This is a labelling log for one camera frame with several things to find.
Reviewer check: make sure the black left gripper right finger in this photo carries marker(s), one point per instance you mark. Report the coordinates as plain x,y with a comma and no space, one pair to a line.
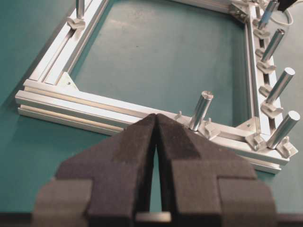
205,185

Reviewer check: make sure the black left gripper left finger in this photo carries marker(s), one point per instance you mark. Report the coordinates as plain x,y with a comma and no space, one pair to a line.
102,186

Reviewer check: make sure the silver metal pin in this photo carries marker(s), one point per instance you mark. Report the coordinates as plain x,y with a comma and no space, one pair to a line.
283,129
280,85
80,9
267,14
273,44
200,110

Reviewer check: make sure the silver corner bracket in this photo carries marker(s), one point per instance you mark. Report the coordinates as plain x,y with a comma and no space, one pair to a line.
249,127

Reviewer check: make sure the square aluminium extrusion frame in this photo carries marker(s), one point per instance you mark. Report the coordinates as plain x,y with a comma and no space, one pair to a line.
127,59

